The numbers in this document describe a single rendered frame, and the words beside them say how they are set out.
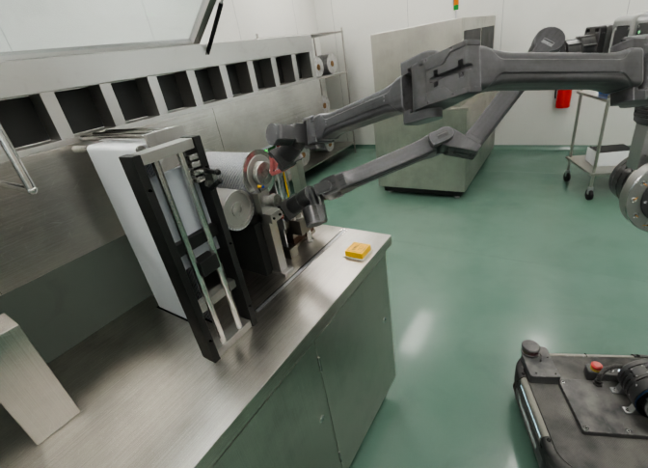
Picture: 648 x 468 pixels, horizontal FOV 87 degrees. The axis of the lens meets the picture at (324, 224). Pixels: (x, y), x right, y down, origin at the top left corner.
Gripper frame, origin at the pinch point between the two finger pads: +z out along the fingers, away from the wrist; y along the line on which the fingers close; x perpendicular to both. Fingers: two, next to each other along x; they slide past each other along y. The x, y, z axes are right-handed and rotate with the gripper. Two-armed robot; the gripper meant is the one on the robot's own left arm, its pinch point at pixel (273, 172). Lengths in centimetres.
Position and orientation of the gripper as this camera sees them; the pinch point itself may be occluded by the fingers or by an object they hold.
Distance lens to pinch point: 111.7
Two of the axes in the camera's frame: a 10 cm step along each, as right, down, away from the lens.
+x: -6.5, -7.6, 0.2
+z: -5.4, 4.8, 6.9
